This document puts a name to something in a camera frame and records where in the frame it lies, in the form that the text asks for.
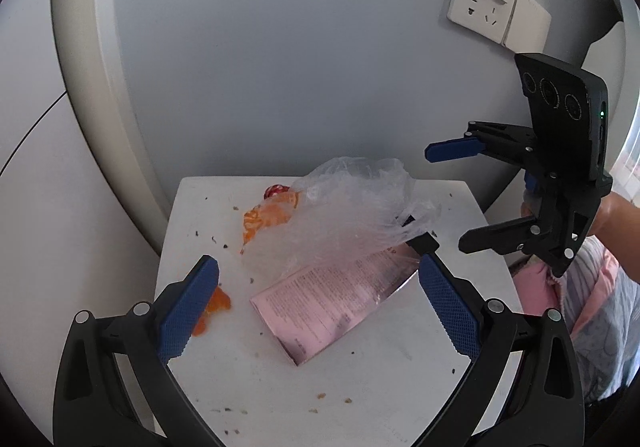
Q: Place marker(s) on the clear plastic bag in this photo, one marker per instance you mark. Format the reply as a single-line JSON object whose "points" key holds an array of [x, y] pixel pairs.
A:
{"points": [[350, 212]]}

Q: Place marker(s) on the person's right forearm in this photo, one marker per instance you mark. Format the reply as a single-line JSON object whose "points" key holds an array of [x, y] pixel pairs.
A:
{"points": [[617, 214]]}

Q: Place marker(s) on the orange peel pieces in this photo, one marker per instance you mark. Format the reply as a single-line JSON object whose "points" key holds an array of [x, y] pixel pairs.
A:
{"points": [[270, 217]]}

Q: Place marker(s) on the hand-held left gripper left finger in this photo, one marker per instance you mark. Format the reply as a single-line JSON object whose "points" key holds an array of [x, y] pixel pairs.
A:
{"points": [[190, 307]]}

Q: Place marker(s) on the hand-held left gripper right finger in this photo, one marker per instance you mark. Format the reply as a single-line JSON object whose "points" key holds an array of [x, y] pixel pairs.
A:
{"points": [[450, 307]]}

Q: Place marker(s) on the red white round wrapper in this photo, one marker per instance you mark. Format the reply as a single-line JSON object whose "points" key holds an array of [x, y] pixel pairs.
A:
{"points": [[275, 189]]}

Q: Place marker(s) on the pink grey patterned cloth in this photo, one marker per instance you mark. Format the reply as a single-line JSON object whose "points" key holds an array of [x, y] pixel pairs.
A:
{"points": [[600, 307]]}

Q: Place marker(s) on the pink cardboard box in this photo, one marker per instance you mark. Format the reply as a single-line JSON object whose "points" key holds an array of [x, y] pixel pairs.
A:
{"points": [[325, 297]]}

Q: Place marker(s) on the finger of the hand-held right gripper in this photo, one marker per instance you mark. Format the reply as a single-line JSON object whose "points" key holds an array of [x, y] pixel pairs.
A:
{"points": [[500, 237], [450, 149]]}

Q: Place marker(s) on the white wall switch plate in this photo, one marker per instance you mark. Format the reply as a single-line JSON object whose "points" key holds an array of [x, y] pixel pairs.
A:
{"points": [[530, 22]]}

